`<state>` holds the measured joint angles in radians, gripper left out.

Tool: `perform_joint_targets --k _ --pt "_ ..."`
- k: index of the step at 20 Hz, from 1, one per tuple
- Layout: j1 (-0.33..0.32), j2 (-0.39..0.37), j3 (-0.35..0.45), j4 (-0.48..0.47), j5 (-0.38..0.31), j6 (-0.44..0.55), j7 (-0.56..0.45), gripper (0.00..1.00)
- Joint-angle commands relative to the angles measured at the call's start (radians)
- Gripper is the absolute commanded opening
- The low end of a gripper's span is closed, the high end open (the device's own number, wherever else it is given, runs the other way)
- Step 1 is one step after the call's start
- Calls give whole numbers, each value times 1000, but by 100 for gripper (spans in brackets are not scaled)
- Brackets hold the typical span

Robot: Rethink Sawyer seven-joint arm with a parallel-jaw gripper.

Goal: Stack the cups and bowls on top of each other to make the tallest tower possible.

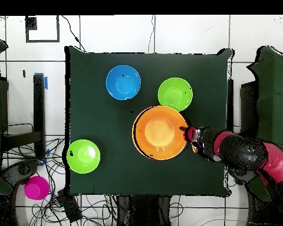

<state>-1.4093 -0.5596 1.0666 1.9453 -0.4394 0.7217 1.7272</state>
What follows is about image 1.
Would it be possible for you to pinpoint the large orange plastic bowl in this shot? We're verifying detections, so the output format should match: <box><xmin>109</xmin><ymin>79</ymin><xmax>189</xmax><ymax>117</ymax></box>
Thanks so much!
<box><xmin>131</xmin><ymin>105</ymin><xmax>190</xmax><ymax>161</ymax></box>

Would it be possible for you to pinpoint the green plastic bowl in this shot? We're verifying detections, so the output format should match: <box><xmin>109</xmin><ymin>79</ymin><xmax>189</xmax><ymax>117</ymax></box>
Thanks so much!
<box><xmin>157</xmin><ymin>77</ymin><xmax>193</xmax><ymax>112</ymax></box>
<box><xmin>66</xmin><ymin>139</ymin><xmax>101</xmax><ymax>174</ymax></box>

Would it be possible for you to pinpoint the black box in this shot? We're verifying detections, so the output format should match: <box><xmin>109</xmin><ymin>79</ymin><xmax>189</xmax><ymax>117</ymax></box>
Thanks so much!
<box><xmin>239</xmin><ymin>81</ymin><xmax>259</xmax><ymax>137</ymax></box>
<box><xmin>0</xmin><ymin>77</ymin><xmax>9</xmax><ymax>132</ymax></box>

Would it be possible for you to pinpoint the blue plastic bowl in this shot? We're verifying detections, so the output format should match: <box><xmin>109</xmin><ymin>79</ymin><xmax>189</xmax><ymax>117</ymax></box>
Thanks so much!
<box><xmin>105</xmin><ymin>65</ymin><xmax>142</xmax><ymax>101</ymax></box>

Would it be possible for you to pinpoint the dark green tablecloth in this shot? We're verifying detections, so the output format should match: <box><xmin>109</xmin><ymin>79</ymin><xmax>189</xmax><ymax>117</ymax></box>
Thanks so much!
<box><xmin>64</xmin><ymin>45</ymin><xmax>234</xmax><ymax>198</ymax></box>

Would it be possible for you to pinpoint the black power strip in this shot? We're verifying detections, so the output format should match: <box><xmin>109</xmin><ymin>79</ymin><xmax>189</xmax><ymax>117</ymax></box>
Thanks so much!
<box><xmin>56</xmin><ymin>189</ymin><xmax>83</xmax><ymax>223</ymax></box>

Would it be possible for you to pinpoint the black stand with blue tape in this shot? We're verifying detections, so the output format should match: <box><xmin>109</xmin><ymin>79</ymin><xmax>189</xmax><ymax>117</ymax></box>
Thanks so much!
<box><xmin>1</xmin><ymin>72</ymin><xmax>48</xmax><ymax>161</ymax></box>

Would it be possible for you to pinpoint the pink plastic cup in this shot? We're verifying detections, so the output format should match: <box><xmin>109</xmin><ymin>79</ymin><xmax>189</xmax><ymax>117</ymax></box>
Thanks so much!
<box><xmin>24</xmin><ymin>175</ymin><xmax>50</xmax><ymax>201</ymax></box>

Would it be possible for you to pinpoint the black cable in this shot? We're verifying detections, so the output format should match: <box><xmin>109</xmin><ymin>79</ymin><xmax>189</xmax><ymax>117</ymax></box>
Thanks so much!
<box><xmin>61</xmin><ymin>15</ymin><xmax>87</xmax><ymax>53</ymax></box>

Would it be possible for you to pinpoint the tangle of black cables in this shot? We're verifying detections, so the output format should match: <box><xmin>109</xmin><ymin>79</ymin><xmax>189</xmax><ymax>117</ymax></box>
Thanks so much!
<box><xmin>2</xmin><ymin>137</ymin><xmax>119</xmax><ymax>226</ymax></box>

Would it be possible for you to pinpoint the dark square floor frame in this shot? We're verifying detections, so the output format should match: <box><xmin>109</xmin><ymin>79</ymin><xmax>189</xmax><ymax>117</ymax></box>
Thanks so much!
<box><xmin>25</xmin><ymin>15</ymin><xmax>60</xmax><ymax>44</ymax></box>

